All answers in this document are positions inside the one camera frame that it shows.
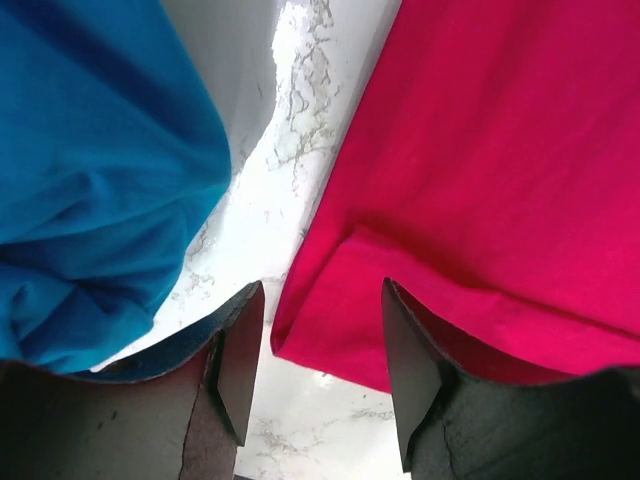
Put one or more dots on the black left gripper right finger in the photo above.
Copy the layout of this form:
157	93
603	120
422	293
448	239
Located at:
452	424

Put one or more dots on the blue t shirt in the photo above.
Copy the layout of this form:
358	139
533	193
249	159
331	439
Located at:
112	158

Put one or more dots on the magenta t shirt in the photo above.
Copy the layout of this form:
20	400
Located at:
492	170

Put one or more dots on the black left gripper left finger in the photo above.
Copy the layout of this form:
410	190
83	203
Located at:
204	377

